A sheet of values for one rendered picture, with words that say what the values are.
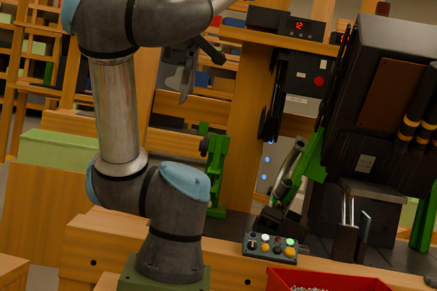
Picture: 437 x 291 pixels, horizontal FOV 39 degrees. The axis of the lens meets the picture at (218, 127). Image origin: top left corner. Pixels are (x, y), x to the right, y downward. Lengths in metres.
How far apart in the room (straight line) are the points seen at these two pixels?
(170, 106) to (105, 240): 0.78
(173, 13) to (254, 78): 1.19
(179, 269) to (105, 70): 0.44
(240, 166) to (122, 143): 1.05
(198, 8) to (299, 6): 11.01
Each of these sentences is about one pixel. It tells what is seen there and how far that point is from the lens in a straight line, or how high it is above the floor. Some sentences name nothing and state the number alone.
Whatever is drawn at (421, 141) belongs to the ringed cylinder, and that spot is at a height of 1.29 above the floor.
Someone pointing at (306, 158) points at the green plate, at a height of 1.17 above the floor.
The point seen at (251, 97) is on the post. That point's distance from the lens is 2.23.
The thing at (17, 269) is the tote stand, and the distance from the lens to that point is 1.71.
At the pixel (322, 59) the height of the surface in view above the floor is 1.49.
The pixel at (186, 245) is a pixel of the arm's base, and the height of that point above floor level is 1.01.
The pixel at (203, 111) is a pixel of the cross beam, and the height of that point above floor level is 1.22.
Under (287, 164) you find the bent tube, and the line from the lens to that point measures 2.02.
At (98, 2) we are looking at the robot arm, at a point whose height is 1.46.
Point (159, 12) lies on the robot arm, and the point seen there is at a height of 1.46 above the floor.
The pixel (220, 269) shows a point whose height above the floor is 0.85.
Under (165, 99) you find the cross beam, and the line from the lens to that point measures 2.33.
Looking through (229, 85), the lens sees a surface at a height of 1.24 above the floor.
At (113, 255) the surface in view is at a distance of 1.72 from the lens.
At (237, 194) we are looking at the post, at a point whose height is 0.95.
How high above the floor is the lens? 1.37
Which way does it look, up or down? 5 degrees down
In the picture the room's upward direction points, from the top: 10 degrees clockwise
